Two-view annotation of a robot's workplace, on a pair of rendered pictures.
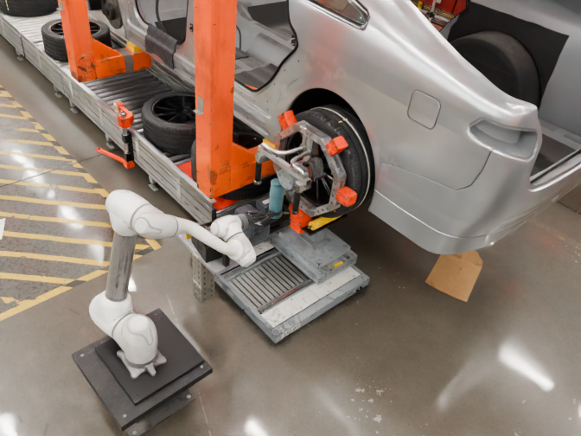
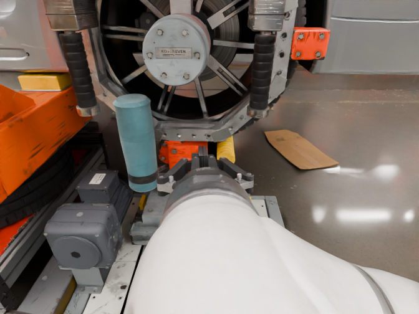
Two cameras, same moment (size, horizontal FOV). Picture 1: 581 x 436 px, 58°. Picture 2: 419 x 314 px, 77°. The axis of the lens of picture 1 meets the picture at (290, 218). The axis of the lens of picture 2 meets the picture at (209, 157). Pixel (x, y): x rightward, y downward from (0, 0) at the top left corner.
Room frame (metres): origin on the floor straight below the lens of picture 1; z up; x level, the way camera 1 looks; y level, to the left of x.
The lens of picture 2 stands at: (2.01, 0.38, 0.94)
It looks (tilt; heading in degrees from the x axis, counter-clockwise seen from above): 31 degrees down; 317
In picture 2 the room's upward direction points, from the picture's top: straight up
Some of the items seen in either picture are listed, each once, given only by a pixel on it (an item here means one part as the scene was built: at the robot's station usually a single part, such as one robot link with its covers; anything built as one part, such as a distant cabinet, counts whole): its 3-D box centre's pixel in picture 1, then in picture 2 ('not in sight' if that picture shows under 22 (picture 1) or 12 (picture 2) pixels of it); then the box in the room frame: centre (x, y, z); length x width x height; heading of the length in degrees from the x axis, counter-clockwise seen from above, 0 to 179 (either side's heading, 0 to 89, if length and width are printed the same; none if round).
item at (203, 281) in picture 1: (203, 272); not in sight; (2.28, 0.49, 0.21); 0.10 x 0.10 x 0.42; 46
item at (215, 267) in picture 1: (206, 247); not in sight; (2.26, 0.47, 0.44); 0.43 x 0.17 x 0.03; 46
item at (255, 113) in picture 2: (296, 201); (261, 75); (2.31, -0.02, 0.83); 0.04 x 0.04 x 0.16
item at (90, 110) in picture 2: (258, 171); (80, 73); (2.54, 0.22, 0.83); 0.04 x 0.04 x 0.16
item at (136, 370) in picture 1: (143, 356); not in sight; (1.52, 0.63, 0.35); 0.22 x 0.18 x 0.06; 44
